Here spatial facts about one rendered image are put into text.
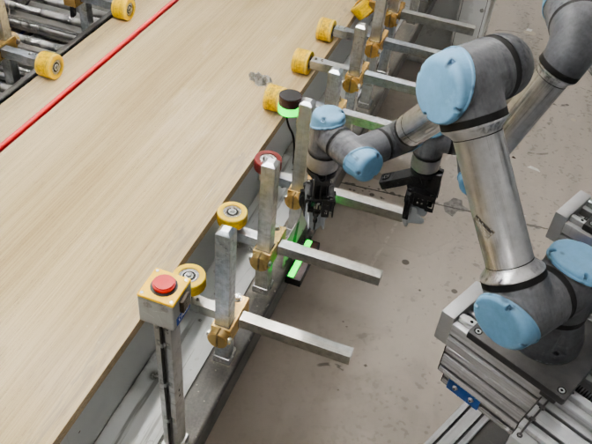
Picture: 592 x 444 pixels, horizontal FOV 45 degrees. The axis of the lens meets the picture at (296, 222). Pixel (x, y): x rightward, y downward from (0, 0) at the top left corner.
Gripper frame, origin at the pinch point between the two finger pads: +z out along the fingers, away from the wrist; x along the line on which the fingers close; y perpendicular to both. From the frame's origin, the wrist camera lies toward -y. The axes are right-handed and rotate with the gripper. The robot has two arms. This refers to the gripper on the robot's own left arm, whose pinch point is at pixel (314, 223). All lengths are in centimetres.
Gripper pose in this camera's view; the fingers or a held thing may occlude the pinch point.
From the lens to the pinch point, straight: 182.0
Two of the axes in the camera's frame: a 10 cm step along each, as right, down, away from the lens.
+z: -0.7, 7.4, 6.7
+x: 10.0, 0.6, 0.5
